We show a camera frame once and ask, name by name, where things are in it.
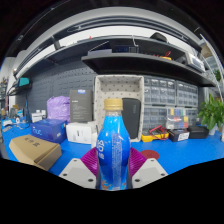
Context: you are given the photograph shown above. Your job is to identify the purple plastic bag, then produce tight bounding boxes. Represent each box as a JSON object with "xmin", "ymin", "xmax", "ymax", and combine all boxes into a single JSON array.
[{"xmin": 46, "ymin": 95, "xmax": 72, "ymax": 123}]

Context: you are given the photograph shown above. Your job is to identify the narrow grey drawer cabinet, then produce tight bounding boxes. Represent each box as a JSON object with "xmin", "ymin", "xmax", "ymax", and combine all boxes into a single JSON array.
[{"xmin": 186, "ymin": 108, "xmax": 200, "ymax": 128}]

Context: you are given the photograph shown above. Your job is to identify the yellow multimeter with leads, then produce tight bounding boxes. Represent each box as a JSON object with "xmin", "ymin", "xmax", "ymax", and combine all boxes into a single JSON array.
[{"xmin": 140, "ymin": 125, "xmax": 170, "ymax": 143}]

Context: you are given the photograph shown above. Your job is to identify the white carton box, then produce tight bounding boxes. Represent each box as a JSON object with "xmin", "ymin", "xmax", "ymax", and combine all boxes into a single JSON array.
[{"xmin": 65, "ymin": 121, "xmax": 98, "ymax": 145}]

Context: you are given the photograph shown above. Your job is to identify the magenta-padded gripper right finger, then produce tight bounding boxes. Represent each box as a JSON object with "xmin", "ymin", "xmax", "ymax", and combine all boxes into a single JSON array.
[{"xmin": 126, "ymin": 147, "xmax": 169, "ymax": 190}]

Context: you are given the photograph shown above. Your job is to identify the wide grey drawer cabinet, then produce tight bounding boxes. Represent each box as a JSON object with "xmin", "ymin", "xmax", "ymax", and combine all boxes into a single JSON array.
[{"xmin": 143, "ymin": 76, "xmax": 178, "ymax": 107}]

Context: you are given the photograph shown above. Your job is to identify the clear organizer, coloured parts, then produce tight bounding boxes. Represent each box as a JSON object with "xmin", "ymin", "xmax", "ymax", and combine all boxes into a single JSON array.
[{"xmin": 165, "ymin": 107, "xmax": 190, "ymax": 130}]

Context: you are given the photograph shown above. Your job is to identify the flat round red coaster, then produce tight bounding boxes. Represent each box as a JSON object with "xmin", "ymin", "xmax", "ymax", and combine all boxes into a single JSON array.
[{"xmin": 139, "ymin": 149, "xmax": 160, "ymax": 161}]

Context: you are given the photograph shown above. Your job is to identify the teal plastic bin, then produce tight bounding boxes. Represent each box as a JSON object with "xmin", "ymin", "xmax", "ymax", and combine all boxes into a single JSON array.
[{"xmin": 17, "ymin": 76, "xmax": 31, "ymax": 88}]

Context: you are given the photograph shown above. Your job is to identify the black rectangular case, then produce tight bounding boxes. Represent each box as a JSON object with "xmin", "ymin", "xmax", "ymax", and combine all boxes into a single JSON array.
[{"xmin": 121, "ymin": 97, "xmax": 142, "ymax": 140}]

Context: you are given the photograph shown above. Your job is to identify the blue carton box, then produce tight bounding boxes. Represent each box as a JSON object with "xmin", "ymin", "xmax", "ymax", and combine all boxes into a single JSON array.
[{"xmin": 30, "ymin": 118, "xmax": 69, "ymax": 144}]

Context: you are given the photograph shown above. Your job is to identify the black wall shelf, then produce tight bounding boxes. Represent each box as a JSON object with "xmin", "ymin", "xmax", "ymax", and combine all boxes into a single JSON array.
[{"xmin": 81, "ymin": 36, "xmax": 216, "ymax": 88}]

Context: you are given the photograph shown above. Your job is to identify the green potted plant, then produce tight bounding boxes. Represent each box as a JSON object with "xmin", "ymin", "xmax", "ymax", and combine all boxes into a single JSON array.
[{"xmin": 197, "ymin": 93, "xmax": 224, "ymax": 135}]

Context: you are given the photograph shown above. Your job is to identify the white dotted storage bin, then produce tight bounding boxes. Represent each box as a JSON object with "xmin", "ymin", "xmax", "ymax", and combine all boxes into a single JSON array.
[{"xmin": 93, "ymin": 74, "xmax": 145, "ymax": 143}]

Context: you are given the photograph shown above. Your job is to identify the dark grey carton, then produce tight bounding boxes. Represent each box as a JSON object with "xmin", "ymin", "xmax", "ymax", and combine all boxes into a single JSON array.
[{"xmin": 69, "ymin": 88, "xmax": 94, "ymax": 124}]

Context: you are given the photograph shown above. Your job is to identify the black box, white label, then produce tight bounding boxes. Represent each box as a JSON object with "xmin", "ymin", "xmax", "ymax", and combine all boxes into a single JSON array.
[{"xmin": 167, "ymin": 128, "xmax": 191, "ymax": 143}]

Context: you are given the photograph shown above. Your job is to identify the white metal rack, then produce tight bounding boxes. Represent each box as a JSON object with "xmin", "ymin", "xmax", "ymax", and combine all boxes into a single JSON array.
[{"xmin": 199, "ymin": 33, "xmax": 224, "ymax": 98}]

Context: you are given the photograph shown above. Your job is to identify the brown cardboard box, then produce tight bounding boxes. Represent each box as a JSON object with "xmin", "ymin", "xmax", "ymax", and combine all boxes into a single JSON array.
[{"xmin": 8, "ymin": 134, "xmax": 63, "ymax": 172}]

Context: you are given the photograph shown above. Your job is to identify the yellow meter with red leads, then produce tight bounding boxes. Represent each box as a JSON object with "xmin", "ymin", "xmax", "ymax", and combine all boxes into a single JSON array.
[{"xmin": 153, "ymin": 50, "xmax": 173, "ymax": 61}]

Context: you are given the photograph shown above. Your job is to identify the black flat case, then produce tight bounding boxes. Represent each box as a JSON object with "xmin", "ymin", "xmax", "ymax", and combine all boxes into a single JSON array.
[{"xmin": 187, "ymin": 125, "xmax": 210, "ymax": 140}]

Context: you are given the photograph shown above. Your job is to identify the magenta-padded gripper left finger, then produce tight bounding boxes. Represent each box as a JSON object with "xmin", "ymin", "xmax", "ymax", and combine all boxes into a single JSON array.
[{"xmin": 58, "ymin": 146, "xmax": 100, "ymax": 190}]

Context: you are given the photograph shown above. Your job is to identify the blue drink bottle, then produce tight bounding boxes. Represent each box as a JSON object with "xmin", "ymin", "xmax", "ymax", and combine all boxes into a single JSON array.
[{"xmin": 95, "ymin": 98, "xmax": 132, "ymax": 192}]

